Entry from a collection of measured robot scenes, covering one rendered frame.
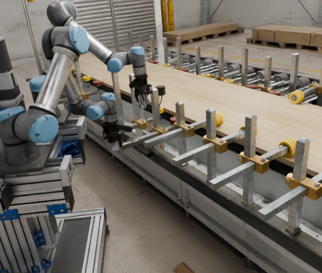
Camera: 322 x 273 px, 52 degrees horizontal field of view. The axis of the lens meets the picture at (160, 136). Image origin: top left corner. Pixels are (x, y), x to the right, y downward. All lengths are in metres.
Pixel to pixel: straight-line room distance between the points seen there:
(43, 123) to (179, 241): 1.48
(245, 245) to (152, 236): 0.70
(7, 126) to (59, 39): 0.43
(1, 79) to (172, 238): 1.57
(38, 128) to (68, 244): 1.14
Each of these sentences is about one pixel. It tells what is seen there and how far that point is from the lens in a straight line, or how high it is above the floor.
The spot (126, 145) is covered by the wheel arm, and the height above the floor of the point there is 0.85.
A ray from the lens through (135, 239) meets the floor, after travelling 2.56.
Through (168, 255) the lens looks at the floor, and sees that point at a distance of 2.42.
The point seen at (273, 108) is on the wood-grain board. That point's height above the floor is 0.90.
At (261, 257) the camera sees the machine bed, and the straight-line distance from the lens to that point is 2.19.
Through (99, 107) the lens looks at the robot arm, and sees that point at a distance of 1.72.
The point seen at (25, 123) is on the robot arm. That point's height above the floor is 1.24.
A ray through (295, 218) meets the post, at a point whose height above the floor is 0.79.
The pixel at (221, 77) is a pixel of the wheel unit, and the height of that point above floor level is 0.86.
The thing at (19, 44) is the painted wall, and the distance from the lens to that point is 9.59.
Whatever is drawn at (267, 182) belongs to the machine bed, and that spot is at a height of 0.72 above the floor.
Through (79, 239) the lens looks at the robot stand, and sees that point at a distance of 2.35.
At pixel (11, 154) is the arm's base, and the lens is 1.54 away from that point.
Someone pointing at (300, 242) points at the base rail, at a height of 0.70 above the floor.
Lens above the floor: 1.71
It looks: 25 degrees down
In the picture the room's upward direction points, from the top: 5 degrees counter-clockwise
